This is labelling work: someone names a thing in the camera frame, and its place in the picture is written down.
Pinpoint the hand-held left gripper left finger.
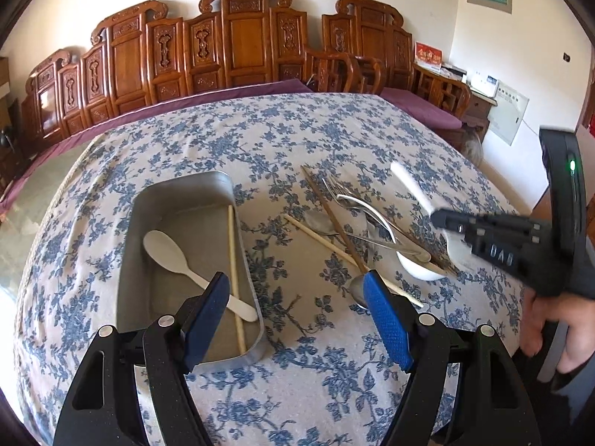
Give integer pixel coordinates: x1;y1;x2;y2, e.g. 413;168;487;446
52;272;232;446

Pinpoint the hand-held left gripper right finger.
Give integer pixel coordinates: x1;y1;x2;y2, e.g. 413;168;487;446
361;268;543;446

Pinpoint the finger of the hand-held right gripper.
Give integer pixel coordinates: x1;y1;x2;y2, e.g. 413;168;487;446
429;208;546;243
466;233;531;277

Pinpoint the metal spoon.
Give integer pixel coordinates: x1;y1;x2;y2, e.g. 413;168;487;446
303;209;433;263
348;275;373;310

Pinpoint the white ceramic spoon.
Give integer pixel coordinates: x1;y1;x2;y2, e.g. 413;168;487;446
394;248;449;282
389;162;470;271

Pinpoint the light bamboo chopstick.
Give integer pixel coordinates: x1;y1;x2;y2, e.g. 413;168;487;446
284;214;425;308
227;204;247;355

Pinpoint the white plastic spoon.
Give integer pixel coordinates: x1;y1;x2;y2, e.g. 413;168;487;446
142;230;259;323

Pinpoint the aluminium utensil tray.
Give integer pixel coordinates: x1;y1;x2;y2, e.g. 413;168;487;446
114;171;271;372

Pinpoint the dark brown chopstick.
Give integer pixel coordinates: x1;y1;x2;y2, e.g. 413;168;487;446
300;165;369;276

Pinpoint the metal fork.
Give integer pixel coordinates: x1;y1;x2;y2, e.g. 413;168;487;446
322;177;435;263

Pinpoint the person's right hand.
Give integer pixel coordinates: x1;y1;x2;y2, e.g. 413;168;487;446
519;287;595;375

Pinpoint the wooden side table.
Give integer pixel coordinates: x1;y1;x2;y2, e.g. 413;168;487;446
414;62;492;142

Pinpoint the purple armchair seat cushion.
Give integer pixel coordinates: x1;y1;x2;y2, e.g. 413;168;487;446
380;86;464;132

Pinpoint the white box on side table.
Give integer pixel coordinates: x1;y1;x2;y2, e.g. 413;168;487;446
465;71;499;98

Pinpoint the red calendar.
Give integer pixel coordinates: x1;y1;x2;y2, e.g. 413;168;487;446
415;41;443;72

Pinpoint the blue floral tablecloth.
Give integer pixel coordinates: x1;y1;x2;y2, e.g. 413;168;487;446
12;90;535;446

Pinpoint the carved wooden armchair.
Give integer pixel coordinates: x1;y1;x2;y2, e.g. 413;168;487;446
304;0;471;122

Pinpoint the long purple bench cushion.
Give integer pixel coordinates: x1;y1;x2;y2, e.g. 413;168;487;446
0;78;317;217

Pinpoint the carved wooden sofa bench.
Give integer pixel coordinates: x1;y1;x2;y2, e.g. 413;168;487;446
21;0;324;149

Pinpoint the white wall panel box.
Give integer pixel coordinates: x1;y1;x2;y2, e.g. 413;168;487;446
492;84;531;146

